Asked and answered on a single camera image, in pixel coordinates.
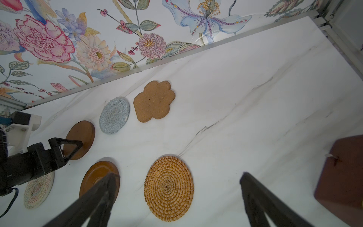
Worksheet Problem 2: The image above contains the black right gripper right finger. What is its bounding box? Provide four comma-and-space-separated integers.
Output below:
240, 172, 312, 227

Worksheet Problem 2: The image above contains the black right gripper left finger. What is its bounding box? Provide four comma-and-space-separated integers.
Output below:
45, 173, 120, 227

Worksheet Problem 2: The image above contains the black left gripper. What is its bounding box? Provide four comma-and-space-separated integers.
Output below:
1, 138, 83, 189

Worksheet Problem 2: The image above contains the round wooden coaster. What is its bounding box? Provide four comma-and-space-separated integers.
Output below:
66, 121, 95, 160

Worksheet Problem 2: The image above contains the ridged brown wooden coaster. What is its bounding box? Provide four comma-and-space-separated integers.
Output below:
79, 161, 120, 200

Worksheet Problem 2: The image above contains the multicolour stitched round coaster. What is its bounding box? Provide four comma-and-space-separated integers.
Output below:
23, 172, 55, 210

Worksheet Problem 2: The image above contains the grey-blue woven round coaster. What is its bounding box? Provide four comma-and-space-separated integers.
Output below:
99, 97, 130, 135

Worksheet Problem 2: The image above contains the round woven rattan coaster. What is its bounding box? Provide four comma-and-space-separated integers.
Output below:
144, 156, 194, 222

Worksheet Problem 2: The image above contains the flower-shaped cork coaster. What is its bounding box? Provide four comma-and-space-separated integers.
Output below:
133, 80, 176, 123

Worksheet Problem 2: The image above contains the brown wooden metronome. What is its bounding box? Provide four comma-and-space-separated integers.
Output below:
314, 135, 363, 227

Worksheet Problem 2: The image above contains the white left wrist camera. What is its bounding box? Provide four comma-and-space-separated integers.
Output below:
1, 109, 42, 156

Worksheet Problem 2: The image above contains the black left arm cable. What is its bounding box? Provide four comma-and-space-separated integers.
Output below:
0, 187, 19, 219

